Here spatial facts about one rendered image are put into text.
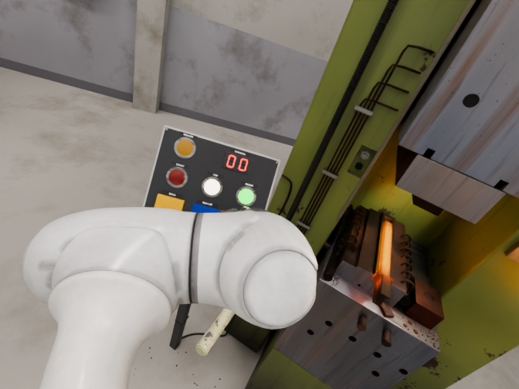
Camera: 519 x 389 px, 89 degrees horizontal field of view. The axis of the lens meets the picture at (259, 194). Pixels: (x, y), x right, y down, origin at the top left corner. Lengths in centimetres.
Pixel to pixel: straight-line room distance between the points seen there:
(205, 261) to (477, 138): 64
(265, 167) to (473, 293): 77
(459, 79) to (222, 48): 347
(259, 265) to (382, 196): 111
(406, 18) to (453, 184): 42
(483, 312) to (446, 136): 64
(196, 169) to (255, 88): 334
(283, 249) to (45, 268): 21
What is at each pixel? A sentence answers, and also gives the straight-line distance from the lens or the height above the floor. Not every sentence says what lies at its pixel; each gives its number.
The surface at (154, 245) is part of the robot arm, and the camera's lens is 27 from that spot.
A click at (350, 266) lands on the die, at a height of 97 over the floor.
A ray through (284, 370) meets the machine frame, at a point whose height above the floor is 38.
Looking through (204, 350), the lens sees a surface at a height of 64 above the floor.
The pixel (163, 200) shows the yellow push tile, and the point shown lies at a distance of 78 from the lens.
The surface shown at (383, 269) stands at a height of 101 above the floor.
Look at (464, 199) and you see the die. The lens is 79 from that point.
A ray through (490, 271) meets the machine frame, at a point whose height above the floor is 111.
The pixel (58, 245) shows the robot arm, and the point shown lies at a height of 129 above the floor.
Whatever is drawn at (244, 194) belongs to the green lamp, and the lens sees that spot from 76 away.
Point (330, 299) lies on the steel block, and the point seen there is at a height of 86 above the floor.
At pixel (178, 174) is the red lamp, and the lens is 77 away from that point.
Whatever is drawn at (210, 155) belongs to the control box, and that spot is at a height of 116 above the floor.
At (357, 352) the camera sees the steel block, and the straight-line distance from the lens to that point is 108.
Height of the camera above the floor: 151
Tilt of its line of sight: 32 degrees down
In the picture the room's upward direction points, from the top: 21 degrees clockwise
